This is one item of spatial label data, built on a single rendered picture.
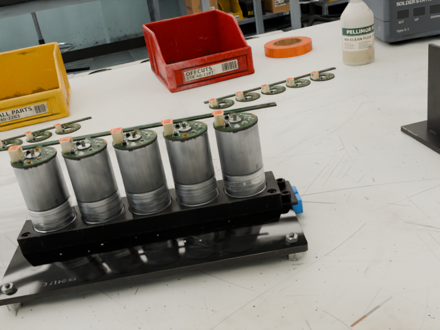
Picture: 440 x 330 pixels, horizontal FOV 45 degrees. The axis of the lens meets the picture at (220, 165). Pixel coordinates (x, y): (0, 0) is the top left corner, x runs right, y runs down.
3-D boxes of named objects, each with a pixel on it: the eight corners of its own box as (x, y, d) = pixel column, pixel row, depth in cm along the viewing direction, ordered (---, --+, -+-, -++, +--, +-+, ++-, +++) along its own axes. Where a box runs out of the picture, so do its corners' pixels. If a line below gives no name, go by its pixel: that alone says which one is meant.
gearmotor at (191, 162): (222, 215, 30) (207, 131, 28) (180, 222, 30) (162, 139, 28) (219, 194, 32) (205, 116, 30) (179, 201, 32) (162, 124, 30)
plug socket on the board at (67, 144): (76, 151, 28) (73, 139, 28) (61, 154, 28) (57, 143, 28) (79, 145, 29) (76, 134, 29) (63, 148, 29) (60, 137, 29)
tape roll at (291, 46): (255, 55, 66) (253, 46, 66) (287, 43, 70) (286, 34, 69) (289, 59, 62) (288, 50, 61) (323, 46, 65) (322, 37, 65)
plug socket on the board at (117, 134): (128, 142, 28) (125, 131, 28) (112, 145, 28) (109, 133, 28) (129, 137, 29) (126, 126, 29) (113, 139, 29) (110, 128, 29)
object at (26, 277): (283, 196, 33) (281, 180, 33) (310, 262, 27) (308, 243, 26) (32, 240, 33) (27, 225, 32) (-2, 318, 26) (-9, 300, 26)
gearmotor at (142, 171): (173, 223, 30) (155, 141, 28) (131, 231, 30) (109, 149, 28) (173, 202, 32) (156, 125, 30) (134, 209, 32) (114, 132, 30)
